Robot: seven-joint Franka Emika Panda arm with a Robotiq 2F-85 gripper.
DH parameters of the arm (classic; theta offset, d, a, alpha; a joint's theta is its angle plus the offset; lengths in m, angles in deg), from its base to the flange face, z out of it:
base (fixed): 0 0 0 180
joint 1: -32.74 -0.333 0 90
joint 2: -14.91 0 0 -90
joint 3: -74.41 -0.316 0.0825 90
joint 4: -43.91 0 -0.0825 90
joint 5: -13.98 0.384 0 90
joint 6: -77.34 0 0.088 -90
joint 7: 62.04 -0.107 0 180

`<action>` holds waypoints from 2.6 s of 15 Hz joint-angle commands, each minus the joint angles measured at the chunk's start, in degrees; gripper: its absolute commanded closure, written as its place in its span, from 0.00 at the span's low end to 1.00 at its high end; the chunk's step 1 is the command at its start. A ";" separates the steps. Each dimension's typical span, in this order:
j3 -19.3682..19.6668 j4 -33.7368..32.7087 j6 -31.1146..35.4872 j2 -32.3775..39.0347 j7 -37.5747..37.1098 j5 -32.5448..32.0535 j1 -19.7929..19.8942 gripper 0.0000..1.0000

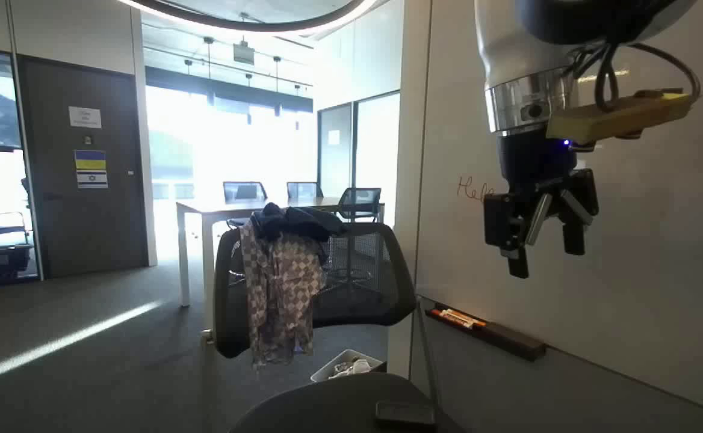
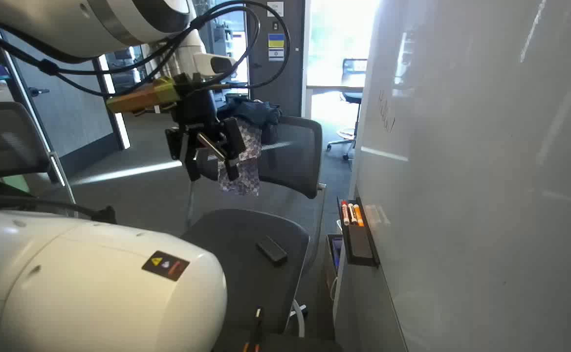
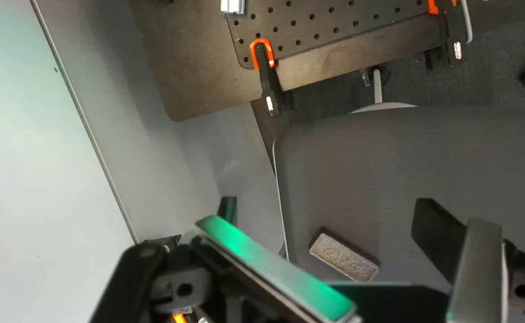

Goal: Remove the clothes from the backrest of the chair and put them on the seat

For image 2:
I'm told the black whiteboard tray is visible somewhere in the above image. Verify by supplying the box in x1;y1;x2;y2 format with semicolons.
338;199;379;266

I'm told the black whiteboard eraser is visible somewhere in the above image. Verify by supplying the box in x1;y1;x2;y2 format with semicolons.
348;225;377;266

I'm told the dark blue cloth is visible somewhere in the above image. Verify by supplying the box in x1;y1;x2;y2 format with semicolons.
217;97;280;129

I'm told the grey chair seat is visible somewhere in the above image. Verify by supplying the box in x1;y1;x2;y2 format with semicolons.
184;209;309;332

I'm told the black eraser on seat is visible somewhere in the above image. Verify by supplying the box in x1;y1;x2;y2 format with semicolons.
256;236;288;266

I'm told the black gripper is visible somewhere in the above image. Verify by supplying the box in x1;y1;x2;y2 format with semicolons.
164;90;245;182

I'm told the background office chair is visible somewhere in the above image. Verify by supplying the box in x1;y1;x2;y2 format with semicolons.
327;58;368;160

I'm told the orange marker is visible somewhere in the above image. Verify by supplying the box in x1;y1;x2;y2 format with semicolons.
340;201;350;225
350;203;366;227

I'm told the patterned purple cloth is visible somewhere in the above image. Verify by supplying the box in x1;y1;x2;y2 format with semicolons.
217;119;262;195

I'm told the dark door with sign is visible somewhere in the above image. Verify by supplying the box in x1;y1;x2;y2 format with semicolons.
248;0;305;117

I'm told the dark mesh chair backrest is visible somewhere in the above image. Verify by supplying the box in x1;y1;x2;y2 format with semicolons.
260;117;323;199

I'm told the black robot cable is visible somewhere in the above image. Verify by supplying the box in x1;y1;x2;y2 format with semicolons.
0;0;293;99

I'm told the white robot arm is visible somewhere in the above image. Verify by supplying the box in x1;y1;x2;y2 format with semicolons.
0;0;227;352

